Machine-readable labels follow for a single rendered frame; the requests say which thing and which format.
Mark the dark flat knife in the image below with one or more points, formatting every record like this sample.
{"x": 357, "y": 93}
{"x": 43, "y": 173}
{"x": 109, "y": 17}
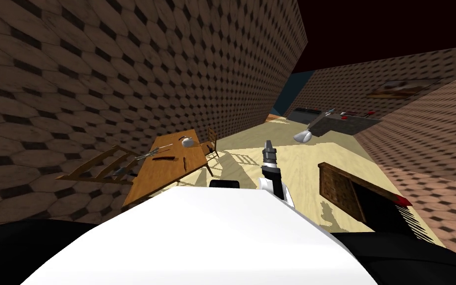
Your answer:
{"x": 163, "y": 158}

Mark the framed wall picture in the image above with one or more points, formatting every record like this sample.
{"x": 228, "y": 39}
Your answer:
{"x": 404, "y": 89}

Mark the small wooden chair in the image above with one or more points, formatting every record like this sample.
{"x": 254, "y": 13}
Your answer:
{"x": 212, "y": 138}

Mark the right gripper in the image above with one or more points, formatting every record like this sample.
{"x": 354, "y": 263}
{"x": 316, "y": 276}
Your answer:
{"x": 270, "y": 155}

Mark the brown wooden cabinet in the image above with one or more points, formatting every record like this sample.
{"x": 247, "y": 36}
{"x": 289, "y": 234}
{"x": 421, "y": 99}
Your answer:
{"x": 340, "y": 190}

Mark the wooden slatted chair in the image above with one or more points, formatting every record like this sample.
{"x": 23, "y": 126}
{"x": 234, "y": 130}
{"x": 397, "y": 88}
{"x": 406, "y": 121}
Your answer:
{"x": 93, "y": 170}

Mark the grey metal cutlery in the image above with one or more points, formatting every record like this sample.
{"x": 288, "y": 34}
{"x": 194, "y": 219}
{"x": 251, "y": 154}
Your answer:
{"x": 157, "y": 151}

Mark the white round lamp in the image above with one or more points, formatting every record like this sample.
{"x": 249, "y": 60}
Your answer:
{"x": 302, "y": 137}

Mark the white mug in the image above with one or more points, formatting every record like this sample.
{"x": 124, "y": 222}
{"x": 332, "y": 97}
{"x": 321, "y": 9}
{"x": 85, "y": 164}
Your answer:
{"x": 188, "y": 141}

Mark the dark slim utensil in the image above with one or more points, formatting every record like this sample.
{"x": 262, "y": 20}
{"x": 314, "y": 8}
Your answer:
{"x": 184, "y": 164}

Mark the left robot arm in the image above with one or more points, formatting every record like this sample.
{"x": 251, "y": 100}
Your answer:
{"x": 10, "y": 253}

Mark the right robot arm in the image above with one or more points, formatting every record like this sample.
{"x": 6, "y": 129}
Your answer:
{"x": 273, "y": 179}

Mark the dark grey counter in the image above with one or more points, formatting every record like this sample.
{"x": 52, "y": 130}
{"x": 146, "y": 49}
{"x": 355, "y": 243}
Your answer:
{"x": 338, "y": 124}

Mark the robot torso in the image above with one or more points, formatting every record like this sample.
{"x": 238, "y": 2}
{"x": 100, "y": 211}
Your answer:
{"x": 212, "y": 237}

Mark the black low cabinet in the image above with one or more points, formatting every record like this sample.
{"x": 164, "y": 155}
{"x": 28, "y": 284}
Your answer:
{"x": 303, "y": 115}

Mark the wooden table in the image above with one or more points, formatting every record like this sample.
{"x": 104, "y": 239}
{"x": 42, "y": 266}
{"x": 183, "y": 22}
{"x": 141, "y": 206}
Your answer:
{"x": 160, "y": 176}

